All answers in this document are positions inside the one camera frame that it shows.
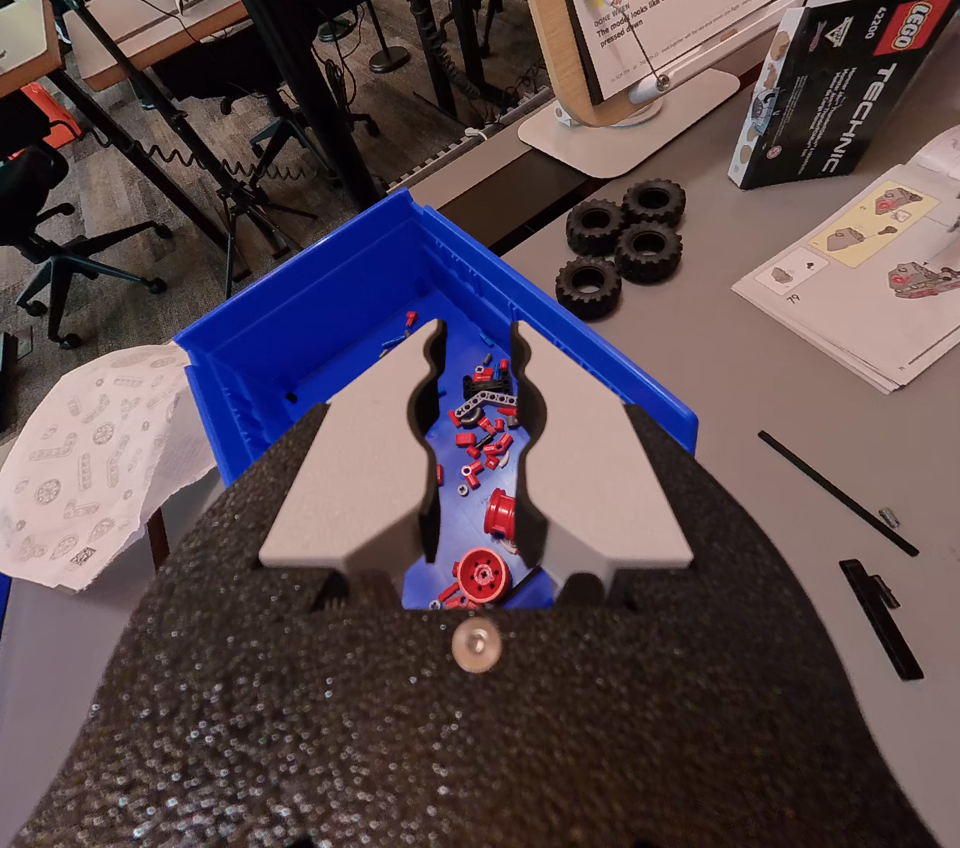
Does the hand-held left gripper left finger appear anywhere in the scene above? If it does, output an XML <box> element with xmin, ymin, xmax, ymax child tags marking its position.
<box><xmin>258</xmin><ymin>319</ymin><xmax>451</xmax><ymax>577</ymax></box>

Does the red toy wheel hub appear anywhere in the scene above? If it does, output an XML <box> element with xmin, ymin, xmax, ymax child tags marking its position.
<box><xmin>485</xmin><ymin>487</ymin><xmax>520</xmax><ymax>543</ymax></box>
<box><xmin>452</xmin><ymin>547</ymin><xmax>513</xmax><ymax>603</ymax></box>

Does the orange plastic object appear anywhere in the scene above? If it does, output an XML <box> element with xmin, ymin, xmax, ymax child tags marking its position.
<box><xmin>21</xmin><ymin>82</ymin><xmax>81</xmax><ymax>146</ymax></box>

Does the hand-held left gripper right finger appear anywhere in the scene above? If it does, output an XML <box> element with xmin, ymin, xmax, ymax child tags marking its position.
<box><xmin>510</xmin><ymin>321</ymin><xmax>696</xmax><ymax>584</ymax></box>

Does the grey desk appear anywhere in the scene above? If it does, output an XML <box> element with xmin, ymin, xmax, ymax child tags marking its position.
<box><xmin>0</xmin><ymin>49</ymin><xmax>960</xmax><ymax>848</ymax></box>

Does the black toy tyre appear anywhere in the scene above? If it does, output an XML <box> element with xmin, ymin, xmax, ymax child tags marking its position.
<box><xmin>564</xmin><ymin>198</ymin><xmax>630</xmax><ymax>258</ymax></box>
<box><xmin>613</xmin><ymin>220</ymin><xmax>685</xmax><ymax>285</ymax></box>
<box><xmin>621</xmin><ymin>178</ymin><xmax>688</xmax><ymax>228</ymax></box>
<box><xmin>555</xmin><ymin>254</ymin><xmax>624</xmax><ymax>322</ymax></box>

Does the black tripod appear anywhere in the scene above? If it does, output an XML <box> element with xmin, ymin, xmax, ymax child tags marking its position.
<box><xmin>0</xmin><ymin>0</ymin><xmax>258</xmax><ymax>281</ymax></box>

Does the white printed paper bag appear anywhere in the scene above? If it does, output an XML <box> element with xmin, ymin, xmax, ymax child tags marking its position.
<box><xmin>0</xmin><ymin>342</ymin><xmax>222</xmax><ymax>594</ymax></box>

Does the black office chair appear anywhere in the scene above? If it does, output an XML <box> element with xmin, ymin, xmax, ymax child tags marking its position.
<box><xmin>0</xmin><ymin>145</ymin><xmax>175</xmax><ymax>351</ymax></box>

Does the black coiled cable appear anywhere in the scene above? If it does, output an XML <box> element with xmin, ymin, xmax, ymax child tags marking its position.
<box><xmin>131</xmin><ymin>139</ymin><xmax>333</xmax><ymax>187</ymax></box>

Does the black round-base stand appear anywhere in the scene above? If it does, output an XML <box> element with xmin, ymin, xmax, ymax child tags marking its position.
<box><xmin>358</xmin><ymin>1</ymin><xmax>414</xmax><ymax>74</ymax></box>

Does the pile of small toy bricks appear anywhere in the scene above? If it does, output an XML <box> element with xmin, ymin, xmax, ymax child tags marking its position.
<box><xmin>378</xmin><ymin>310</ymin><xmax>524</xmax><ymax>498</ymax></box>

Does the black toy beam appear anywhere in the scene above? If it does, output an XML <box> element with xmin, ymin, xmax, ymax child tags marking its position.
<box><xmin>837</xmin><ymin>558</ymin><xmax>926</xmax><ymax>683</ymax></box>

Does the open instruction booklet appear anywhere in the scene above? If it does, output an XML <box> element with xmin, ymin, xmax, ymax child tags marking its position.
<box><xmin>731</xmin><ymin>125</ymin><xmax>960</xmax><ymax>394</ymax></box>

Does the black toy set box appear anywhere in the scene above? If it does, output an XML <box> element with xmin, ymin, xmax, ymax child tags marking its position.
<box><xmin>727</xmin><ymin>0</ymin><xmax>960</xmax><ymax>191</ymax></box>

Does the blue plastic bin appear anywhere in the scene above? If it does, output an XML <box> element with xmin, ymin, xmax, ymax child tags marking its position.
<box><xmin>172</xmin><ymin>188</ymin><xmax>700</xmax><ymax>613</ymax></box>

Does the long black toy axle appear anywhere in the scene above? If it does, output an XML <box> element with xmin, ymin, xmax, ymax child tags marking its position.
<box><xmin>756</xmin><ymin>429</ymin><xmax>921</xmax><ymax>558</ymax></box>

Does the thick black pole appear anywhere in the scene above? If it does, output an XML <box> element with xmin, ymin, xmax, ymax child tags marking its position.
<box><xmin>178</xmin><ymin>0</ymin><xmax>385</xmax><ymax>210</ymax></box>

